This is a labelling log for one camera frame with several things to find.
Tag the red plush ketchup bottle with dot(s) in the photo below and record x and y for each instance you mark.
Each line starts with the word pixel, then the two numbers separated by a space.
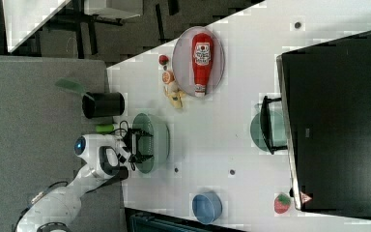
pixel 202 61

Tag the grey round plate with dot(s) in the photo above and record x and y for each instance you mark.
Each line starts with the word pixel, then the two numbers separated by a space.
pixel 182 61

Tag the black cylindrical cup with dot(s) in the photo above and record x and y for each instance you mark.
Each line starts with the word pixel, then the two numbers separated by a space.
pixel 95 105

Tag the toy orange slice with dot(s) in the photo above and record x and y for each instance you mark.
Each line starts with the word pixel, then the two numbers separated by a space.
pixel 168 77

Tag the black toaster oven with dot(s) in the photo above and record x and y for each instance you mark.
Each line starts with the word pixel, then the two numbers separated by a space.
pixel 325 94

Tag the green mug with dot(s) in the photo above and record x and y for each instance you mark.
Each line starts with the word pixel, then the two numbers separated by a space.
pixel 278 133

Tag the toy peeled banana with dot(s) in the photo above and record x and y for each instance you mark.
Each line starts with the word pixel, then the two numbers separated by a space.
pixel 174 94

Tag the blue bowl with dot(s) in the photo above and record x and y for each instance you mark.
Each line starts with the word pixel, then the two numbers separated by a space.
pixel 207 207

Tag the green cylinder object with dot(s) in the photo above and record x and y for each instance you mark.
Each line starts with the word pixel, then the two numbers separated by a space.
pixel 106 128

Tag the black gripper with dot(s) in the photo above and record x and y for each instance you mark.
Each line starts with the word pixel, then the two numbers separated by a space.
pixel 130 141

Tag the large plush strawberry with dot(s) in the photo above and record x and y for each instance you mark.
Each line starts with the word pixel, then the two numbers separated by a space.
pixel 282 203

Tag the green plastic strainer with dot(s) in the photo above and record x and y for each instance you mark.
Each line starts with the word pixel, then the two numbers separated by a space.
pixel 157 145

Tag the small red toy strawberry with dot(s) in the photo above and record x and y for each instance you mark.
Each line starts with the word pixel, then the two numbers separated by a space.
pixel 163 60

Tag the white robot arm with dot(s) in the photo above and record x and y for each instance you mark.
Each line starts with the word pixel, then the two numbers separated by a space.
pixel 103 154

